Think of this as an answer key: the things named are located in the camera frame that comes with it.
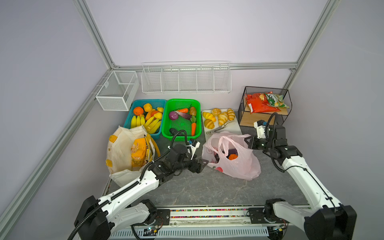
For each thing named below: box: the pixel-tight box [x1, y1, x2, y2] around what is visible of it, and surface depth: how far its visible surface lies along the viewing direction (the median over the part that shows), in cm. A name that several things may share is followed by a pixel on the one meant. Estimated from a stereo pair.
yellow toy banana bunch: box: [130, 115, 162, 134], surface depth 107 cm
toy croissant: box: [217, 111, 229, 127], surface depth 114 cm
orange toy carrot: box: [191, 122, 197, 137], surface depth 110 cm
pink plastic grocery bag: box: [201, 132, 262, 181], surface depth 75 cm
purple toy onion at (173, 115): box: [169, 111, 179, 121], surface depth 112 cm
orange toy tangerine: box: [133, 106, 144, 116], surface depth 111 cm
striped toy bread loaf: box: [202, 112, 217, 122], surface depth 117 cm
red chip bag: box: [245, 93, 281, 115], surface depth 99 cm
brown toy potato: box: [189, 106, 196, 116], surface depth 117 cm
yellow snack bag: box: [131, 137, 147, 167], surface depth 86 cm
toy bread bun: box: [211, 108, 222, 116], surface depth 118 cm
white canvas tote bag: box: [105, 125, 147, 187], surface depth 84 cm
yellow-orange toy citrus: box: [143, 103, 153, 112], surface depth 114 cm
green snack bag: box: [265, 93, 290, 109], surface depth 100 cm
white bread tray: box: [203, 108, 243, 142], surface depth 111 cm
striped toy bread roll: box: [204, 119, 215, 130], surface depth 111 cm
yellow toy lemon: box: [153, 112, 163, 120], surface depth 110 cm
